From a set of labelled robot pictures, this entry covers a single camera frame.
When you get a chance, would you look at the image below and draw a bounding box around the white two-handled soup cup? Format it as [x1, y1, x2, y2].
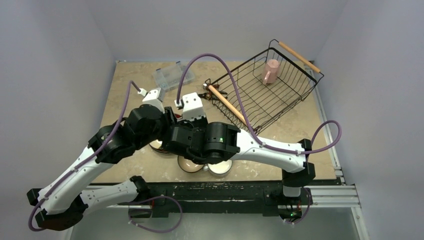
[202, 160, 233, 177]

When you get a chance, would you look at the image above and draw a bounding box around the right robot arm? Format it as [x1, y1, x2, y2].
[159, 121, 316, 204]

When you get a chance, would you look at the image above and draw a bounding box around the brown bowl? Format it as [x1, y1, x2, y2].
[177, 156, 204, 173]

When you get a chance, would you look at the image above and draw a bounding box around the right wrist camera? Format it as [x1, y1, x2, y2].
[174, 92, 207, 122]

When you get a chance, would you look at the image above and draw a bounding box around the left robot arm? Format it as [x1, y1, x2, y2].
[26, 104, 177, 232]

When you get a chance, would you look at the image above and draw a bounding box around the black wire dish rack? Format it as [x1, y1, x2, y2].
[203, 39, 324, 134]

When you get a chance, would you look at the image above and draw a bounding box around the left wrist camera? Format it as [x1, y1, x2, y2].
[138, 87, 165, 113]

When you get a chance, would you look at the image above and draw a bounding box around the light pink faceted mug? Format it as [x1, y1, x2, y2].
[261, 59, 280, 85]

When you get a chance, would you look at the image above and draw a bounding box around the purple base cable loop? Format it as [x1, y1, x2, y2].
[127, 194, 184, 234]

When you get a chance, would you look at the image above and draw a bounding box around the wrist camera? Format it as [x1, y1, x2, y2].
[174, 92, 207, 122]
[138, 87, 165, 113]

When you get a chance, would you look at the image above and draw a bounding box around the red black lacquer plate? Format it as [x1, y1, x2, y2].
[149, 113, 183, 156]

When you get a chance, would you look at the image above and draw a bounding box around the clear plastic organizer box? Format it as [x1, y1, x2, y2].
[151, 61, 187, 92]

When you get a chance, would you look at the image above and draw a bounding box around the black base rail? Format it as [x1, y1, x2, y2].
[79, 179, 360, 218]

